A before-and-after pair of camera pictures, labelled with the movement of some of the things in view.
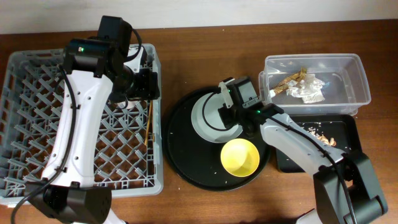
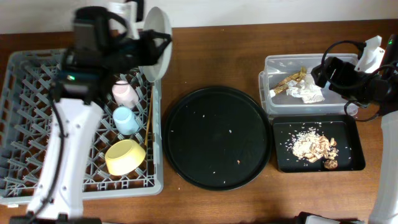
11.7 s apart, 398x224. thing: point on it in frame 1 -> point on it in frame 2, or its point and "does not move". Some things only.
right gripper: x=226 y=116 -> x=329 y=72
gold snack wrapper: x=291 y=80 does not move
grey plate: x=207 y=122 -> x=158 y=20
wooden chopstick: x=151 y=104 does not move
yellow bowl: x=240 y=157 -> x=124 y=155
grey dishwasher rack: x=37 y=112 does not move
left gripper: x=144 y=88 -> x=149 y=48
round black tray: x=194 y=158 does not move
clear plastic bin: x=324 y=84 does not move
